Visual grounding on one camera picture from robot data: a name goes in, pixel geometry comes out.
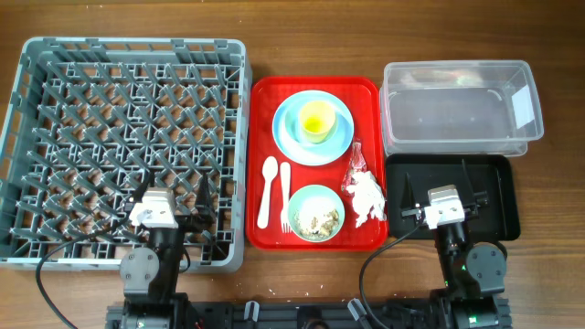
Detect white plastic fork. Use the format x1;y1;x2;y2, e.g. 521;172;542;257
280;162;292;233

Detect light blue plate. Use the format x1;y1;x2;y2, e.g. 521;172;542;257
272;90;355;166

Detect red snack wrapper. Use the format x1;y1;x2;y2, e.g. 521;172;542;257
341;139;367;196

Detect green bowl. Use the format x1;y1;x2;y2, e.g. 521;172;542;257
288;185;346;243

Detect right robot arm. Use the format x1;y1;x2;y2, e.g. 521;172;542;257
401;174;512;328

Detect white plastic spoon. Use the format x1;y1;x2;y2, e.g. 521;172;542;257
257;156;278;229

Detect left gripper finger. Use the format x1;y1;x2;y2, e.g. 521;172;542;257
195;172;214;215
130;171;154;205

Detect red plastic tray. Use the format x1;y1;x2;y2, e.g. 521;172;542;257
245;76;388;251

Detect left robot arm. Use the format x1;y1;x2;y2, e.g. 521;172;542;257
105;173;216;329

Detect clear plastic bin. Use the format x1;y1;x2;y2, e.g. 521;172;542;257
378;59;544;156

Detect white tissue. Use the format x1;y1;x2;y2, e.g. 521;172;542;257
346;171;387;228

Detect black plastic tray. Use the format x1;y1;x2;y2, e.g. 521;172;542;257
385;154;520;241

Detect yellow plastic cup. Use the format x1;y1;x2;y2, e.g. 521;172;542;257
299;101;336;143

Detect food scraps and rice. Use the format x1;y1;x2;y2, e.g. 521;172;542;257
294;196;340;240

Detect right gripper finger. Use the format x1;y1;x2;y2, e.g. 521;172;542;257
400;175;422;218
461;158;475;203

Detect grey dishwasher rack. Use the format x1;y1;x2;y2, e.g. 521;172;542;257
1;37;252;273

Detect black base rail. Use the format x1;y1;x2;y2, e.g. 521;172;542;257
105;299;512;329

